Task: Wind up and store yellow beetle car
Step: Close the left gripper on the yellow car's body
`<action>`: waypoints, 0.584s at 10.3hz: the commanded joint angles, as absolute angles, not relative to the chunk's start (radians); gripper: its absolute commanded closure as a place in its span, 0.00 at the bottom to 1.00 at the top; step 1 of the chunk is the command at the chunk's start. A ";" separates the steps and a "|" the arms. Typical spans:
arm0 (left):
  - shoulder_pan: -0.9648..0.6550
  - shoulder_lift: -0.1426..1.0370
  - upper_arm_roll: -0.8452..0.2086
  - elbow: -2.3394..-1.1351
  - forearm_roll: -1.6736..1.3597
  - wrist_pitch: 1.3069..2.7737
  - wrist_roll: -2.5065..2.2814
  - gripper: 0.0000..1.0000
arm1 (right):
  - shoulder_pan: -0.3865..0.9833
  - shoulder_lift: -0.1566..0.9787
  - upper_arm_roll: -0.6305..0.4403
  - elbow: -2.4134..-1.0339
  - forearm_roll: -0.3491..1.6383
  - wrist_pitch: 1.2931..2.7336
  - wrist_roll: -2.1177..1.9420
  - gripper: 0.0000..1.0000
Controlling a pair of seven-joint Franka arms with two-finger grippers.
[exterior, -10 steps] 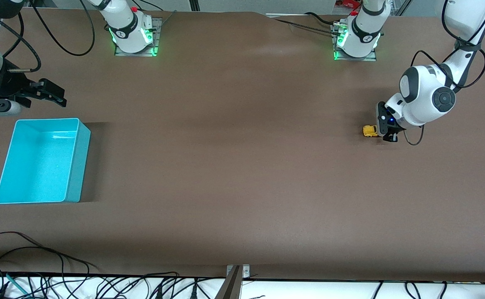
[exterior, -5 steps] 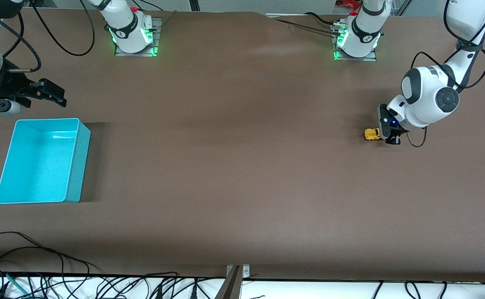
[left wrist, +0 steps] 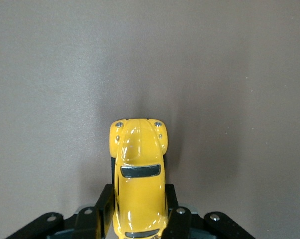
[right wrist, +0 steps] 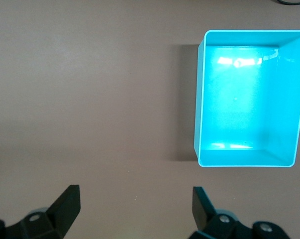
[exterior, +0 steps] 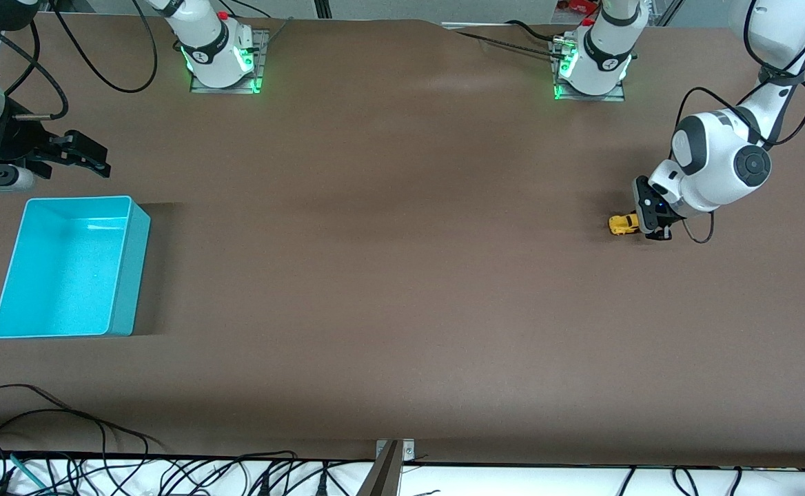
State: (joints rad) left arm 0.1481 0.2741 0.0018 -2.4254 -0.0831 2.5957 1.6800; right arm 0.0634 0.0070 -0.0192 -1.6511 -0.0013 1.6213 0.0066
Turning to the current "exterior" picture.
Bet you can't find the teal plastic storage bin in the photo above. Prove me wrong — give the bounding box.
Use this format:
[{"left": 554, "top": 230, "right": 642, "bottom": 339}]
[{"left": 0, "top": 196, "right": 152, "bottom": 339}]

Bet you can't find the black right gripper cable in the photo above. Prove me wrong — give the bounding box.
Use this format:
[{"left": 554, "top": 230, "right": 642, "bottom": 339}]
[{"left": 0, "top": 17, "right": 71, "bottom": 122}]

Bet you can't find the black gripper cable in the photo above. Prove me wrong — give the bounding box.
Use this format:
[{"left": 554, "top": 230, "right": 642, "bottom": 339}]
[
  {"left": 670, "top": 0, "right": 805, "bottom": 245},
  {"left": 0, "top": 17, "right": 71, "bottom": 122}
]

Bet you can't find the black looping arm cable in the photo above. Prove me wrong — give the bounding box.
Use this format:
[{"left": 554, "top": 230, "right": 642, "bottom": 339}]
[{"left": 48, "top": 0, "right": 160, "bottom": 94}]

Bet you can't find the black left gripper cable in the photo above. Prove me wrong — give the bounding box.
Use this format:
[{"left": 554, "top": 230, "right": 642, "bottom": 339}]
[{"left": 670, "top": 0, "right": 805, "bottom": 245}]

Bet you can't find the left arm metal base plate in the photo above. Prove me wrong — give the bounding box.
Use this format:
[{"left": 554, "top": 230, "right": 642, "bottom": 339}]
[{"left": 549, "top": 38, "right": 628, "bottom": 103}]

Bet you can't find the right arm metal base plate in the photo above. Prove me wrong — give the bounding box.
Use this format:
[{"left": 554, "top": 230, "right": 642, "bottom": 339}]
[{"left": 189, "top": 28, "right": 270, "bottom": 94}]

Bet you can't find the black loose cable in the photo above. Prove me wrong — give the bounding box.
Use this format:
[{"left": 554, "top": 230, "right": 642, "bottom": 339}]
[
  {"left": 0, "top": 409, "right": 165, "bottom": 496},
  {"left": 0, "top": 383, "right": 79, "bottom": 414}
]

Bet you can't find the thin grey cable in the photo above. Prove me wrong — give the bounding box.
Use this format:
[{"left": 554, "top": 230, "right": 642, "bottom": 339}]
[{"left": 254, "top": 17, "right": 295, "bottom": 52}]

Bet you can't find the black braided base cable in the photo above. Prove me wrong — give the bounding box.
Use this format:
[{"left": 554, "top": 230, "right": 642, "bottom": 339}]
[{"left": 454, "top": 30, "right": 559, "bottom": 59}]

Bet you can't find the teal loose cable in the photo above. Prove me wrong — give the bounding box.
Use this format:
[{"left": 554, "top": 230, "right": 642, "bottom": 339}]
[{"left": 8, "top": 453, "right": 52, "bottom": 493}]

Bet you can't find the aluminium table bracket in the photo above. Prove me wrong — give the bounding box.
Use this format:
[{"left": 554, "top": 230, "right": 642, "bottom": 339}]
[{"left": 358, "top": 439, "right": 416, "bottom": 496}]

